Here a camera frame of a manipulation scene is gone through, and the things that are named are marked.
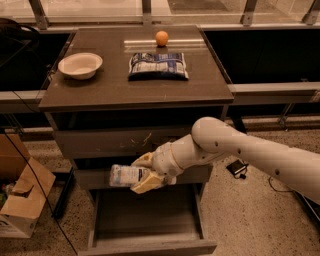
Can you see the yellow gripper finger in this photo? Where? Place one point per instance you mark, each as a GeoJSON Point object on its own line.
{"type": "Point", "coordinates": [151, 180]}
{"type": "Point", "coordinates": [144, 161]}

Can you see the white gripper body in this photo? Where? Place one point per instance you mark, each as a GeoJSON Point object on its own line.
{"type": "Point", "coordinates": [165, 162]}

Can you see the clear blue plastic bottle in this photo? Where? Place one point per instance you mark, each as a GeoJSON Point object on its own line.
{"type": "Point", "coordinates": [126, 176]}

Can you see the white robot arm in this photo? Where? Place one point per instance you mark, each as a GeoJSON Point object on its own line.
{"type": "Point", "coordinates": [212, 139]}

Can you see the grey top drawer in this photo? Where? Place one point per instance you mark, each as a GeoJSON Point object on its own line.
{"type": "Point", "coordinates": [80, 144]}

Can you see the grey middle drawer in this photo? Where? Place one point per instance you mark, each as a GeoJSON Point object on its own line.
{"type": "Point", "coordinates": [91, 179]}

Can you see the grey open bottom drawer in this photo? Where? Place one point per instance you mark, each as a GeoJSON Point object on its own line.
{"type": "Point", "coordinates": [163, 222]}

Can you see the grey drawer cabinet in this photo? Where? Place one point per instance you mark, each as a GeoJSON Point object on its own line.
{"type": "Point", "coordinates": [109, 100]}

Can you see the black power adapter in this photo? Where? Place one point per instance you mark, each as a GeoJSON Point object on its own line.
{"type": "Point", "coordinates": [236, 167]}

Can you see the black stand foot left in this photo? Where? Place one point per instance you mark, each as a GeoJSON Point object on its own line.
{"type": "Point", "coordinates": [66, 180]}

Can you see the blue white chip bag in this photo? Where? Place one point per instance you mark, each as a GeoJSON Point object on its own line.
{"type": "Point", "coordinates": [152, 66]}

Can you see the white paper bowl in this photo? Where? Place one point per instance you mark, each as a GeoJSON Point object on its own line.
{"type": "Point", "coordinates": [80, 66]}

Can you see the orange fruit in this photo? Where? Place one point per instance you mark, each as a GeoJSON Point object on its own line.
{"type": "Point", "coordinates": [161, 38]}

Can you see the brown cardboard box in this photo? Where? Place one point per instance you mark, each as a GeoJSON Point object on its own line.
{"type": "Point", "coordinates": [25, 184]}

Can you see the black metal floor leg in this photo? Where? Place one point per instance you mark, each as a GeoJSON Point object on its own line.
{"type": "Point", "coordinates": [312, 209]}

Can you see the black office chair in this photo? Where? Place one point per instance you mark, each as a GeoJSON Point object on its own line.
{"type": "Point", "coordinates": [14, 39]}

